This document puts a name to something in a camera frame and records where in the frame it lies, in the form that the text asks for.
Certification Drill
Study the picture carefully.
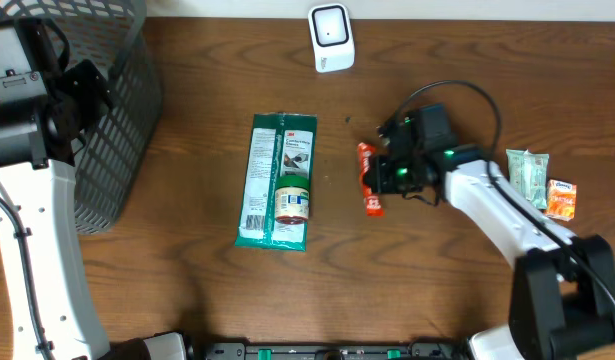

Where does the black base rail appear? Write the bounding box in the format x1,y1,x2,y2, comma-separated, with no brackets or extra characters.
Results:
203,341,471,360

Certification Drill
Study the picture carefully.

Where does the grey plastic mesh basket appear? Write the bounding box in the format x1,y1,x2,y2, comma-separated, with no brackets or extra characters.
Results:
0,0,163,234

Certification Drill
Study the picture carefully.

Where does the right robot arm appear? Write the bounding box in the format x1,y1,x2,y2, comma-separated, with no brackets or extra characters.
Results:
361,104,615,359

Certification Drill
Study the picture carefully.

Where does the green lid glass jar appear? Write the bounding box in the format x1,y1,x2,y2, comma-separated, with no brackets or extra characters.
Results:
275,175,310,225

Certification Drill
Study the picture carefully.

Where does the white barcode scanner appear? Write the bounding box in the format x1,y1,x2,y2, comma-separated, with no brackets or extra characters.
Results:
307,3,355,73

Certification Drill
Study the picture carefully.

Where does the mint green wipes packet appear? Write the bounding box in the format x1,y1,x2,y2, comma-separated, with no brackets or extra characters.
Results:
506,149,549,210

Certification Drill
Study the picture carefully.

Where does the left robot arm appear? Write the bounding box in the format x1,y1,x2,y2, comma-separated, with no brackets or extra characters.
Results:
0,17,194,359

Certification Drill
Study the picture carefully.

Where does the green 3M gloves package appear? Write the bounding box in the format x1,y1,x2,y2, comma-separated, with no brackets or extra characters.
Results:
235,113,317,252

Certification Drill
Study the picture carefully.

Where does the red snack bar wrapper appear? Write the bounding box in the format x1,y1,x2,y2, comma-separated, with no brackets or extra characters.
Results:
357,142,384,217

